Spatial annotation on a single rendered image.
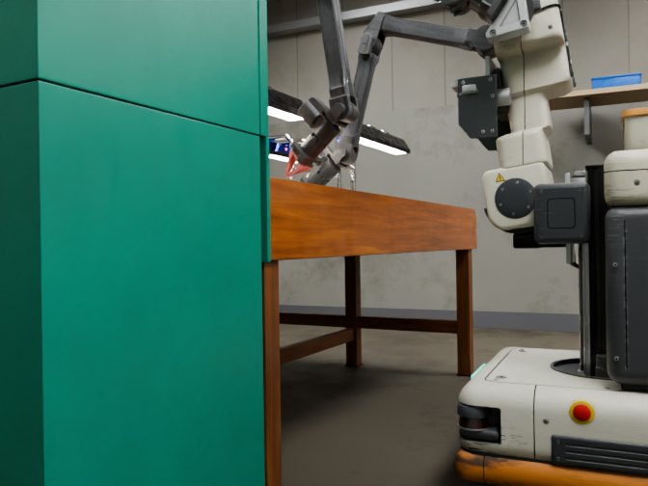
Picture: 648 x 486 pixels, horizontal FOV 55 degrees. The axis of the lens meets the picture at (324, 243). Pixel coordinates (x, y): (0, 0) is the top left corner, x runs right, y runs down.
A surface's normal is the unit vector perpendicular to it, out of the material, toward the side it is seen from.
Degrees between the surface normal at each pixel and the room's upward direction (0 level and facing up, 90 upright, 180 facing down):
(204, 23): 90
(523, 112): 90
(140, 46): 90
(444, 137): 90
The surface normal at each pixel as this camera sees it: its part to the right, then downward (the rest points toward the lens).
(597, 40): -0.42, 0.00
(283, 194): 0.88, -0.01
